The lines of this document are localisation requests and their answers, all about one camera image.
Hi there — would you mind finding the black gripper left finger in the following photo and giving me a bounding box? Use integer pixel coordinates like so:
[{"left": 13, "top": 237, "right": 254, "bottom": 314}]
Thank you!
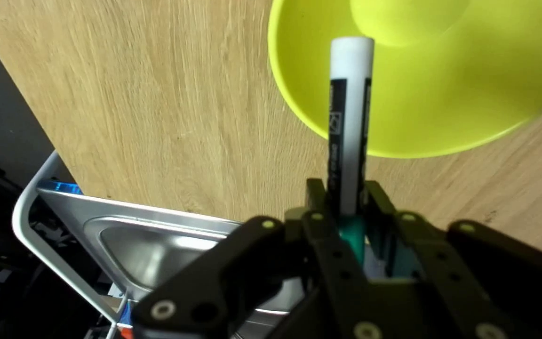
[{"left": 129, "top": 177, "right": 385, "bottom": 339}]

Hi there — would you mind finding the yellow plastic bowl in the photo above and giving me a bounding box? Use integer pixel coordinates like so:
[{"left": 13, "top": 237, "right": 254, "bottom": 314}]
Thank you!
[{"left": 267, "top": 0, "right": 542, "bottom": 160}]

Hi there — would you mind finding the blue plastic item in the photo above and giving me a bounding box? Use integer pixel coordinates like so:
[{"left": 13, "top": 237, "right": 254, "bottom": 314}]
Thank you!
[{"left": 43, "top": 177, "right": 84, "bottom": 196}]

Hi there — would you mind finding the white marker with green cap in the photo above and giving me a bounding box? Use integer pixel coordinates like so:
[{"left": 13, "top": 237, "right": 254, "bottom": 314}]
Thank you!
[{"left": 325, "top": 36, "right": 376, "bottom": 267}]

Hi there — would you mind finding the white sink frame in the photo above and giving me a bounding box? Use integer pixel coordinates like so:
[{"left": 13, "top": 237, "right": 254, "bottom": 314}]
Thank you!
[{"left": 9, "top": 149, "right": 129, "bottom": 339}]

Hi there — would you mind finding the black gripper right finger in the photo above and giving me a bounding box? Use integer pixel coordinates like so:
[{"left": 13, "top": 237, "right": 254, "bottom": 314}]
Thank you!
[{"left": 361, "top": 179, "right": 542, "bottom": 339}]

